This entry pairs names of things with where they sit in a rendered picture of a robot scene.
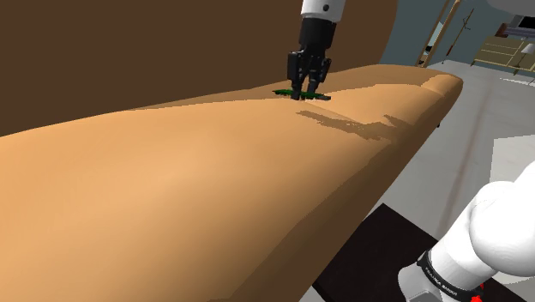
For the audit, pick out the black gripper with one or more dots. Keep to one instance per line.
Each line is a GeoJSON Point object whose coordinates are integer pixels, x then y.
{"type": "Point", "coordinates": [317, 37]}

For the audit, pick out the green thing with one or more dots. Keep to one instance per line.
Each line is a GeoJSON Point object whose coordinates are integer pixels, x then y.
{"type": "Point", "coordinates": [322, 97]}

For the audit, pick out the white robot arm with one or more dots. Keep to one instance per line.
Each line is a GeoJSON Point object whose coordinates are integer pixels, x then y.
{"type": "Point", "coordinates": [493, 226]}

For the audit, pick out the brown coat stand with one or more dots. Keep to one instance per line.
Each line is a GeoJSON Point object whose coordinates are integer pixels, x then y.
{"type": "Point", "coordinates": [459, 33]}

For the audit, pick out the tan sofa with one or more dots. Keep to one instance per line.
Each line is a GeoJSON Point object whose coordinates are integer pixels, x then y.
{"type": "Point", "coordinates": [167, 180]}

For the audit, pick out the beige chest of drawers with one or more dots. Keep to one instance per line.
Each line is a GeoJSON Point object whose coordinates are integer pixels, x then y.
{"type": "Point", "coordinates": [497, 52]}

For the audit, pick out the floor lamp with white shade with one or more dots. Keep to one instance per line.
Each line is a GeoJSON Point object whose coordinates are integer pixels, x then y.
{"type": "Point", "coordinates": [527, 49]}

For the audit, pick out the wooden door frame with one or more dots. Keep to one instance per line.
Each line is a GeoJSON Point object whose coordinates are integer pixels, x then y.
{"type": "Point", "coordinates": [434, 35]}

